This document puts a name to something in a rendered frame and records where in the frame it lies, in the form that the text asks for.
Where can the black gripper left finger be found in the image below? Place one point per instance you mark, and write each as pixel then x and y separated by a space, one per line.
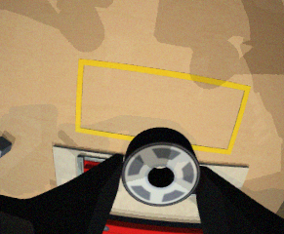
pixel 80 206

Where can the black tyre with grey rim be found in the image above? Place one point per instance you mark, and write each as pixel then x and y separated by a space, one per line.
pixel 160 187

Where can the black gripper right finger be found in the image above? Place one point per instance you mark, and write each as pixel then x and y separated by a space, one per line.
pixel 224 209

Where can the yellow rectangular outline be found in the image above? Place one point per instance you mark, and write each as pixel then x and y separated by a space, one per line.
pixel 167 73

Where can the small dark grey cube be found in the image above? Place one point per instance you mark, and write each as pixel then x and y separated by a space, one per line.
pixel 5 146

